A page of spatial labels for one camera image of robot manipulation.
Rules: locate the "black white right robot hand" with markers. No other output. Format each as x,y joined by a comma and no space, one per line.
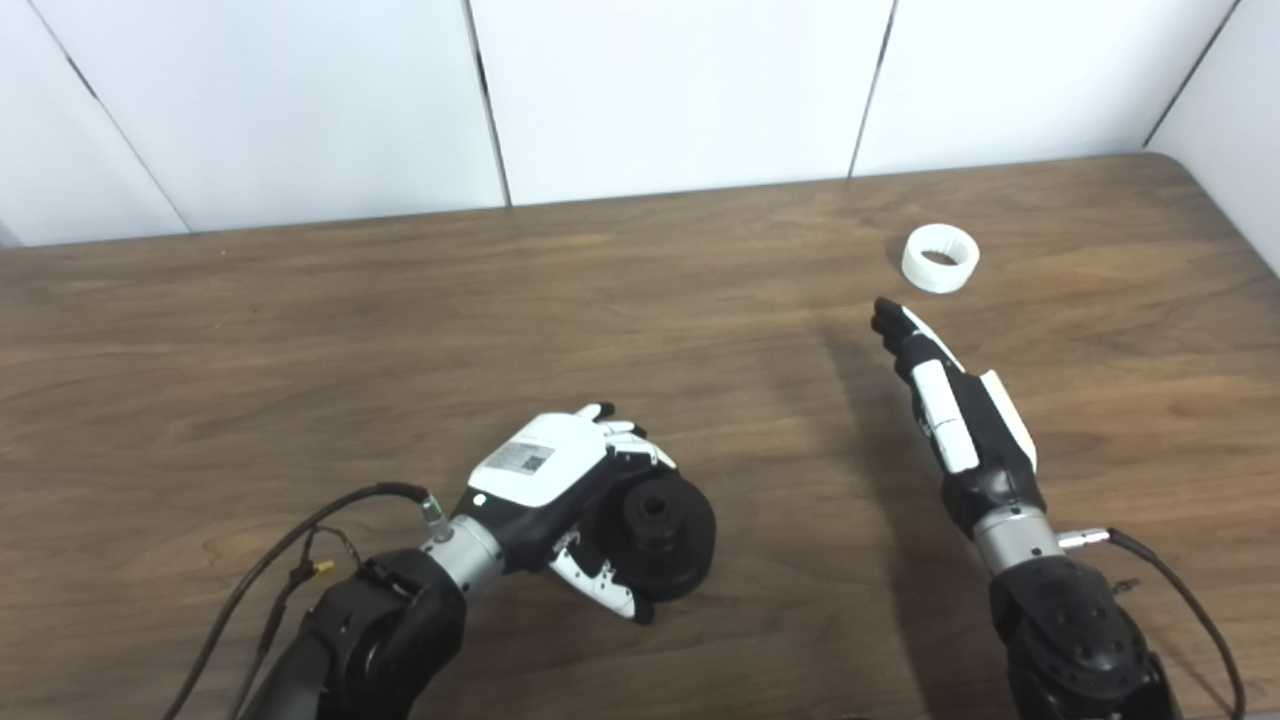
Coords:
985,450

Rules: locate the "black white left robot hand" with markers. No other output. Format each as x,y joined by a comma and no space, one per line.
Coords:
540,465

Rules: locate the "round black stepped part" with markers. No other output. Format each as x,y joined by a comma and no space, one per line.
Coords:
685,540

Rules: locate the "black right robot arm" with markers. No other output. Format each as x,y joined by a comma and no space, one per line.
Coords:
1075,630

